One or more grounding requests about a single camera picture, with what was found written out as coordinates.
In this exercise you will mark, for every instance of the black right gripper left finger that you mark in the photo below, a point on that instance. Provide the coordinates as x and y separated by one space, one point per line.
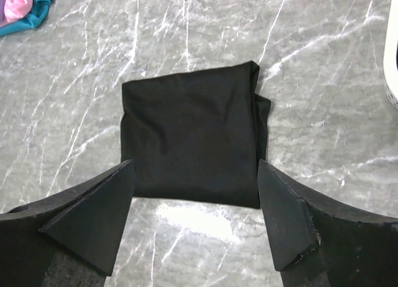
70 238

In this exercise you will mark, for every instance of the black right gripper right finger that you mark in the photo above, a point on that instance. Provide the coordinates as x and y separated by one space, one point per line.
318 241

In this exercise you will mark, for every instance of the black t-shirt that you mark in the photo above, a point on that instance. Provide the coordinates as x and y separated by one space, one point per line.
197 136

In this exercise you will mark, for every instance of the white perforated laundry basket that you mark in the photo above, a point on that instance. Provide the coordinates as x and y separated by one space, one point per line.
390 58

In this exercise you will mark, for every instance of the folded teal t-shirt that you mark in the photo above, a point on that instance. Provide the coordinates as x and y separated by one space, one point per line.
32 20

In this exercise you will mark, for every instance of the folded pink t-shirt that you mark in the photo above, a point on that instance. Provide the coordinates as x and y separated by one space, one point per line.
15 10

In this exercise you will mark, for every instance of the folded lavender t-shirt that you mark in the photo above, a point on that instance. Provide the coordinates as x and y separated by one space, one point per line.
2 2

